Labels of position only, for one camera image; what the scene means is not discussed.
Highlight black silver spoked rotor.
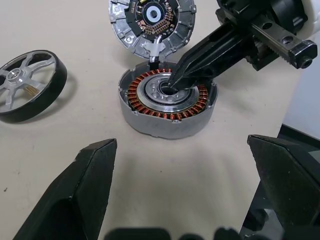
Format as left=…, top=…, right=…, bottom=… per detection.
left=0, top=49, right=68, bottom=124

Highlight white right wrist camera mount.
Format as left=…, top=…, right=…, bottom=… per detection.
left=301, top=0, right=320, bottom=41

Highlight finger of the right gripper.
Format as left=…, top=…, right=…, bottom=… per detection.
left=174, top=24, right=254, bottom=76
left=169, top=42, right=259, bottom=89

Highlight silver motor lid circuit board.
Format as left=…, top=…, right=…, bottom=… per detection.
left=107, top=0, right=196, bottom=64

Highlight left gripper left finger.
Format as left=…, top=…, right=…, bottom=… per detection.
left=12, top=138, right=118, bottom=240

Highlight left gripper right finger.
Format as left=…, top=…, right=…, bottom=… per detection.
left=246, top=134, right=320, bottom=240

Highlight grey round disc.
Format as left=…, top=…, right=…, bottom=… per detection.
left=117, top=61, right=219, bottom=139

